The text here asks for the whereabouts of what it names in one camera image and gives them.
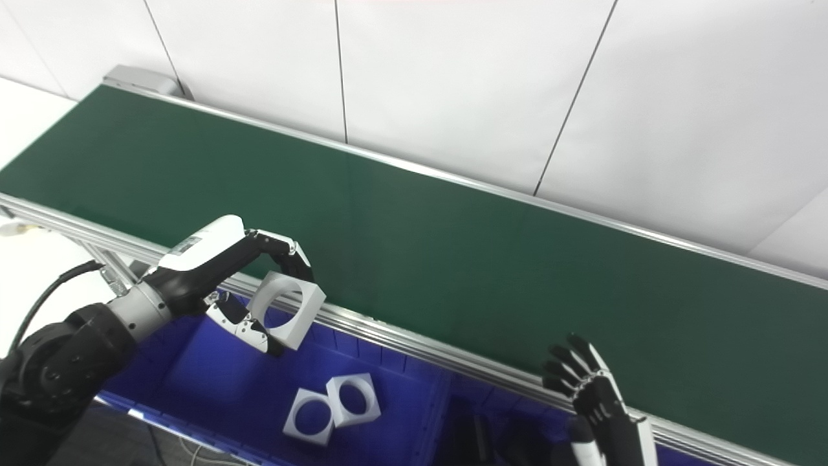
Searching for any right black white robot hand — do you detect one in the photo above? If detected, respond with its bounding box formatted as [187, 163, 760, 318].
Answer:
[542, 333, 657, 466]

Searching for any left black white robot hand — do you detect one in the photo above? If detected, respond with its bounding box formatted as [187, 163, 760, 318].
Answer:
[146, 215, 316, 357]

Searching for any white square ring part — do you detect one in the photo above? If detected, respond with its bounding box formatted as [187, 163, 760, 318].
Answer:
[327, 373, 381, 428]
[283, 387, 335, 446]
[248, 272, 326, 351]

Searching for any black round part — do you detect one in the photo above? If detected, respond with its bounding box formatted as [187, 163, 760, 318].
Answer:
[505, 421, 576, 466]

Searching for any blue bin with white parts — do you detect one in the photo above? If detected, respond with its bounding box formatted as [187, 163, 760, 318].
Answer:
[97, 291, 453, 466]

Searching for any blue bin with black parts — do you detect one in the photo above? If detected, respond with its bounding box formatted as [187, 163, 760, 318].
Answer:
[420, 372, 712, 466]

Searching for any grey conveyor motor housing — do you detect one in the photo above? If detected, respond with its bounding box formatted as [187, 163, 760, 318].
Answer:
[102, 65, 186, 99]

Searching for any green conveyor belt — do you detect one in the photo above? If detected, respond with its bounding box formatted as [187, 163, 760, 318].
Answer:
[0, 78, 828, 466]
[0, 84, 828, 466]

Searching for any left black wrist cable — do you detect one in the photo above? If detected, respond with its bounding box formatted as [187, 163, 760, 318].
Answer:
[6, 260, 104, 357]

